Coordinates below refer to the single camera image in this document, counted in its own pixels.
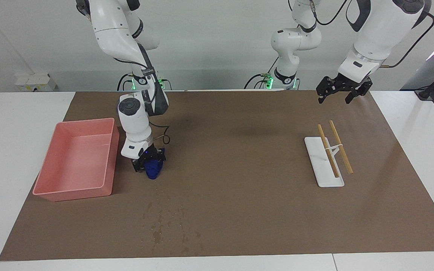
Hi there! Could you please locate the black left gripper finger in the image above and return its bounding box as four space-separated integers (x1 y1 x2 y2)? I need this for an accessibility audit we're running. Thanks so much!
316 76 334 104
345 81 373 105

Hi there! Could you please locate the dark blue towel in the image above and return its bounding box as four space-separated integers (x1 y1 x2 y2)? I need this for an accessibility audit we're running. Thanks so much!
144 158 165 180

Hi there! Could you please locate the white towel rack base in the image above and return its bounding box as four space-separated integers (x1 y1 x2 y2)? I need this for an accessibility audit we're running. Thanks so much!
304 136 345 188

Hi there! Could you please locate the pink plastic bin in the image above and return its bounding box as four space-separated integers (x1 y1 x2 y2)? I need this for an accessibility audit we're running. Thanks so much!
32 118 120 202

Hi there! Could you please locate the wooden rack rod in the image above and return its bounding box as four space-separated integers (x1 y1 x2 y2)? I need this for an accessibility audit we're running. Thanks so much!
318 124 340 178
329 120 353 174

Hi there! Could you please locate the brown table mat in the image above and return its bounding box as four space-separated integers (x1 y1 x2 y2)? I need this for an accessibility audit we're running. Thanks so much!
0 90 434 261

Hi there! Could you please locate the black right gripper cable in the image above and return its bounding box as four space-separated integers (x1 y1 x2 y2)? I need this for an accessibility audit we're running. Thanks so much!
113 56 171 147

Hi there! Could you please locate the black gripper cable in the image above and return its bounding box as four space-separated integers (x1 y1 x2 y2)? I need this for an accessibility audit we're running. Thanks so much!
113 56 171 147
307 0 434 69

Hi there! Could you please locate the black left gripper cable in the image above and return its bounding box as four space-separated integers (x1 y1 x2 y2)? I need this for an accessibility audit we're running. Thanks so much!
307 0 434 69

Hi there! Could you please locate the black base cable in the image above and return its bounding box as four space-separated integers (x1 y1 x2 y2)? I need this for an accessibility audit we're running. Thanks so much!
244 56 281 90
117 73 134 91

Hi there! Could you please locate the white wall socket box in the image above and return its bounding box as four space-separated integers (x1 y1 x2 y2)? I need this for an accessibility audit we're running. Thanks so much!
15 73 57 92

